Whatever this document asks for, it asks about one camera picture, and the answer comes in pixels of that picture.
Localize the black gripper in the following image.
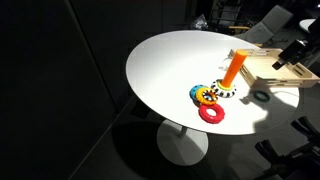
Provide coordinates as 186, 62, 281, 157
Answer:
271, 37, 316, 71

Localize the green ring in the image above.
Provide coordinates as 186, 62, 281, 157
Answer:
252, 90, 272, 104

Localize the orange stand with striped base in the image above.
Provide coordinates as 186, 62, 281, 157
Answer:
210, 49, 249, 99

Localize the wooden tray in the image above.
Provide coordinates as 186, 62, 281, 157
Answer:
227, 48, 320, 90

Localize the grey chair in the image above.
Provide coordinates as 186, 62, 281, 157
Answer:
233, 4, 295, 46

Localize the small white round table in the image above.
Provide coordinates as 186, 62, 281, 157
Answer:
298, 18, 316, 33

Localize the yellow orange ring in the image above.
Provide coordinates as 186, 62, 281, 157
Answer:
195, 86, 220, 107

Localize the blue ring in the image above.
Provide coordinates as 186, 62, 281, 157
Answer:
189, 84, 210, 105

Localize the red ring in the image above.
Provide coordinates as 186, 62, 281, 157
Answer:
198, 103, 226, 125

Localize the black camera stand equipment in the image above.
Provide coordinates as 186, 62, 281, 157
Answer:
254, 115, 320, 180

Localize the white table pedestal base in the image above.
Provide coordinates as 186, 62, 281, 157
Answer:
156, 119, 210, 167

